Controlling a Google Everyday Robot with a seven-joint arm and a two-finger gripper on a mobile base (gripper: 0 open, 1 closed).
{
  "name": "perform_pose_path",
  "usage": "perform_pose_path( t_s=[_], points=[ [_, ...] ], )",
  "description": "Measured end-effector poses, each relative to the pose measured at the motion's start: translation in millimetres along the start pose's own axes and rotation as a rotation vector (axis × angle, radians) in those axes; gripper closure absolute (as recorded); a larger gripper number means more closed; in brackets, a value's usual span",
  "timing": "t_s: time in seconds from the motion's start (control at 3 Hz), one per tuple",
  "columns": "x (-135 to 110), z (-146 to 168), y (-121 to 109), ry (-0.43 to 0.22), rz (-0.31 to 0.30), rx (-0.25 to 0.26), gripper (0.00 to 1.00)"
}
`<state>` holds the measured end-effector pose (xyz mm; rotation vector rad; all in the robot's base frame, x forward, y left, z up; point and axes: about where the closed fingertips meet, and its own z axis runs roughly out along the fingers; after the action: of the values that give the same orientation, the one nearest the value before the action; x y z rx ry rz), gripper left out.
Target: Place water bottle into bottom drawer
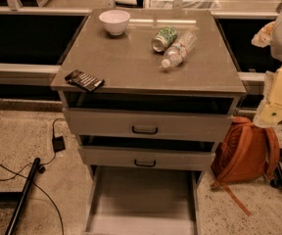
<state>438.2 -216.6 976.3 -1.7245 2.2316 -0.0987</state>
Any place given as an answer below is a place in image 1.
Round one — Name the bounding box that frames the white ceramic bowl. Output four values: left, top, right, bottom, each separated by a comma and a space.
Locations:
99, 10, 130, 36

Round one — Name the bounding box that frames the clear plastic water bottle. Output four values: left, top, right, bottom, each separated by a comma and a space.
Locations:
162, 30, 197, 70

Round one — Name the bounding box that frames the middle grey drawer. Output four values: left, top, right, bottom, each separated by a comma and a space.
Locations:
78, 147, 213, 171

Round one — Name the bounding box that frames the green soda can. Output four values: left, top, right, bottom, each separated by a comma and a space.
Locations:
152, 26, 178, 53

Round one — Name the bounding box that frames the orange backpack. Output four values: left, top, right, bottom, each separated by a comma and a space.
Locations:
211, 117, 280, 216

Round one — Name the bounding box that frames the black cable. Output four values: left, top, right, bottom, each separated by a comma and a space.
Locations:
0, 117, 66, 235

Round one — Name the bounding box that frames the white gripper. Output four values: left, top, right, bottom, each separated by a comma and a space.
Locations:
251, 11, 282, 128

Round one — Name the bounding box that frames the dark snack bar packet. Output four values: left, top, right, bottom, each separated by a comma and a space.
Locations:
65, 70, 105, 92

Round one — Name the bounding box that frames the top grey drawer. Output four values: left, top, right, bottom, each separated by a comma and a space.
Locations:
63, 108, 232, 142

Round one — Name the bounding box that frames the grey drawer cabinet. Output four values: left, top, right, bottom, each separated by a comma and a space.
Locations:
52, 10, 246, 235

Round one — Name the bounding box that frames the black power adapter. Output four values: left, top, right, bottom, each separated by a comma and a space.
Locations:
52, 136, 66, 153

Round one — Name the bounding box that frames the black floor bar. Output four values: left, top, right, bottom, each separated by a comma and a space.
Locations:
5, 158, 40, 235

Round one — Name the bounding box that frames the grey drawer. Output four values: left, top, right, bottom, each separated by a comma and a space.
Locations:
78, 147, 213, 171
63, 108, 232, 142

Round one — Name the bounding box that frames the metal railing frame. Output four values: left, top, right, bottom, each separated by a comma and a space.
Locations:
0, 0, 282, 100

